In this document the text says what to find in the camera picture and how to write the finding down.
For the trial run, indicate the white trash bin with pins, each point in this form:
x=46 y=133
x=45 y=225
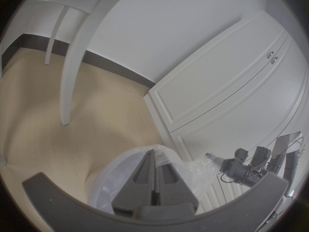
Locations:
x=96 y=175

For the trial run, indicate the grey white chair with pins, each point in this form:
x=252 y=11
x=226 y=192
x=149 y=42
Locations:
x=72 y=69

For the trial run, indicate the clear plastic bag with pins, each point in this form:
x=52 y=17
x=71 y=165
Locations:
x=193 y=175

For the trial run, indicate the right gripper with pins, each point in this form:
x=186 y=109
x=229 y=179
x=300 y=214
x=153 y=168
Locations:
x=237 y=171

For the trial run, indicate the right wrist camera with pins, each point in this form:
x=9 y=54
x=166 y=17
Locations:
x=241 y=153

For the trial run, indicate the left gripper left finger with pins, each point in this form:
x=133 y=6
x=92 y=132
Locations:
x=135 y=185

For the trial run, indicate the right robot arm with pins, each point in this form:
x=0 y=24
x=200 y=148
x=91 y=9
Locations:
x=262 y=153

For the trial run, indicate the white wardrobe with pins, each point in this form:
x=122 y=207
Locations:
x=217 y=81

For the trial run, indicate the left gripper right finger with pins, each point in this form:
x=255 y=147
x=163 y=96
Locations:
x=176 y=190

